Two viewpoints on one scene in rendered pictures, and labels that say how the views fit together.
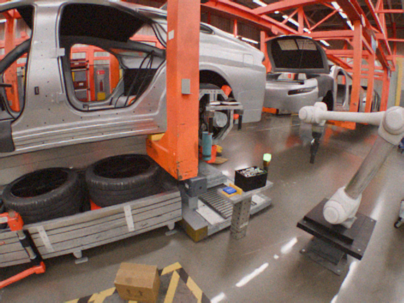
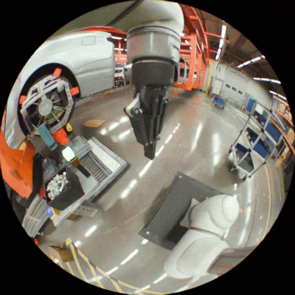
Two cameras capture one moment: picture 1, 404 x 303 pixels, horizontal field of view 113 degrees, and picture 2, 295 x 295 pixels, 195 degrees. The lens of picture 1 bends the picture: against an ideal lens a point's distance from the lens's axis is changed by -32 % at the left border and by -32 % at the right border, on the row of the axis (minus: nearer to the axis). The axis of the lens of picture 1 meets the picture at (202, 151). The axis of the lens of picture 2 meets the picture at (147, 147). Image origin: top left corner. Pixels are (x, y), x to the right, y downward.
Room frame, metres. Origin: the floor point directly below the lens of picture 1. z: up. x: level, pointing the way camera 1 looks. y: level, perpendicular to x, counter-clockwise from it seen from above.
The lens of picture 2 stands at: (1.08, -0.75, 0.85)
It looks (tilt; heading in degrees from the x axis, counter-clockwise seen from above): 46 degrees down; 340
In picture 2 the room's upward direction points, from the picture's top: straight up
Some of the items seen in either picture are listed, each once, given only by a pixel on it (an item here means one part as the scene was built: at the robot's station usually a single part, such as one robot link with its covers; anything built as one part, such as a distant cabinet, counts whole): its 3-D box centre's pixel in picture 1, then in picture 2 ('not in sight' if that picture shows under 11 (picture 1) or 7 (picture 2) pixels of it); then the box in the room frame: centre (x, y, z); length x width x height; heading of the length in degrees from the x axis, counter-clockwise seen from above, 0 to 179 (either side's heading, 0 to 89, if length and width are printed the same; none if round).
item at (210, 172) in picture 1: (200, 163); (66, 141); (2.03, 0.02, 0.32); 0.40 x 0.30 x 0.28; 124
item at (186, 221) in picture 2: (344, 214); (201, 213); (0.95, -1.03, 0.35); 0.22 x 0.18 x 0.06; 122
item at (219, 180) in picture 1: (199, 178); (73, 151); (2.03, 0.02, 0.13); 0.50 x 0.36 x 0.10; 124
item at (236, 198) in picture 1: (246, 188); (68, 197); (1.25, -0.33, 0.44); 0.43 x 0.17 x 0.03; 124
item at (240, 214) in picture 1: (240, 214); (85, 207); (1.23, -0.31, 0.21); 0.10 x 0.10 x 0.42; 34
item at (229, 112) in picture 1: (210, 117); (46, 106); (1.89, -0.08, 0.85); 0.54 x 0.07 x 0.54; 124
